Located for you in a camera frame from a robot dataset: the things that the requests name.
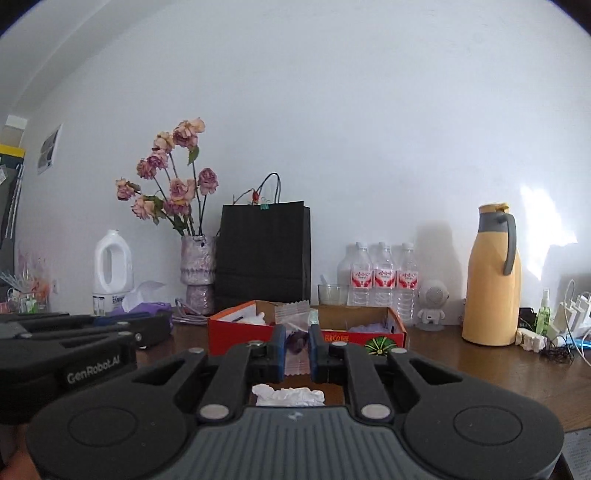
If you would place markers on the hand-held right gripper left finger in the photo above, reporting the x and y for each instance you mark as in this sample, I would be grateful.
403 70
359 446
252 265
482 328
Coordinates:
279 355

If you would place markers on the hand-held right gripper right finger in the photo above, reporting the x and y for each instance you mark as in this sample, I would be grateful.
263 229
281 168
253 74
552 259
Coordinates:
315 355

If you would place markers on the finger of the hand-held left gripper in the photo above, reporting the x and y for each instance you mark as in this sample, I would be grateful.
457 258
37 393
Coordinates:
138 317
122 328

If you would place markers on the clear serrated packet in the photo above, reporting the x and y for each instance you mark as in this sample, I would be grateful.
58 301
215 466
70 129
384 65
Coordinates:
295 344

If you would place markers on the red cardboard box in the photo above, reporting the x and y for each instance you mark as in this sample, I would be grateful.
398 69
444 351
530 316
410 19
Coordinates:
231 339

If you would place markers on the crumpled white tissue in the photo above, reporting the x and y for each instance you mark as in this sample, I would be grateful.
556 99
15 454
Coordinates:
286 397

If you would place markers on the white detergent bottle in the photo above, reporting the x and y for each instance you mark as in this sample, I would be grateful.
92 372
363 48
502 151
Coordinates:
127 267

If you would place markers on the purple cloth pouch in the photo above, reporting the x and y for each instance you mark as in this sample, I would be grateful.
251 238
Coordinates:
369 327

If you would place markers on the purple textured vase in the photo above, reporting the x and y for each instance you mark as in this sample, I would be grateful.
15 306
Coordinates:
198 272

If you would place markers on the white plastic spoon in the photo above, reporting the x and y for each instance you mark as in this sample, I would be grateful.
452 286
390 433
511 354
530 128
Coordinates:
324 279

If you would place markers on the clear desk organizer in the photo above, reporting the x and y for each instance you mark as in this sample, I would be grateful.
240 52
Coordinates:
27 300

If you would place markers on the black paper bag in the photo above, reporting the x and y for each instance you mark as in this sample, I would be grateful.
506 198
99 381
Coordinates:
263 254

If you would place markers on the white robot speaker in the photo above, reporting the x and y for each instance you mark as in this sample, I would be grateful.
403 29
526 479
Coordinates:
434 300

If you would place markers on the dried pink flowers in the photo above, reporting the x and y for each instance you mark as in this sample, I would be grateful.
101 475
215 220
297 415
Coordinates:
178 191

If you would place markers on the green binder clip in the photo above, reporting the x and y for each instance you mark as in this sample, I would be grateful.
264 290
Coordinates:
264 205

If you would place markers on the red binder clip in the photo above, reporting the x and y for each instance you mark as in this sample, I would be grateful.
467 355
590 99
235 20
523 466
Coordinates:
253 194

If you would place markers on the yellow thermos jug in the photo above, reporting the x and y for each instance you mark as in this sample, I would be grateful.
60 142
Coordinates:
489 295

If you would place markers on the green spray bottle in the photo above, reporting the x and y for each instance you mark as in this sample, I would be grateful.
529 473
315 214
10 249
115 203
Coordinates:
543 318

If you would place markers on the white charger blocks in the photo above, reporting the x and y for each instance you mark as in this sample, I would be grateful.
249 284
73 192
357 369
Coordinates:
570 314

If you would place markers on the printed paper sheet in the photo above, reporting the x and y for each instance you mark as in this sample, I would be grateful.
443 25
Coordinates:
579 457

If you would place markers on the dark wall board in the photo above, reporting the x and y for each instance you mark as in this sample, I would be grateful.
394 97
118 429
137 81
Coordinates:
9 198

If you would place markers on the wall poster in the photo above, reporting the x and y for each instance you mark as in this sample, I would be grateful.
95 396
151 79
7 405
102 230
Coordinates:
50 150

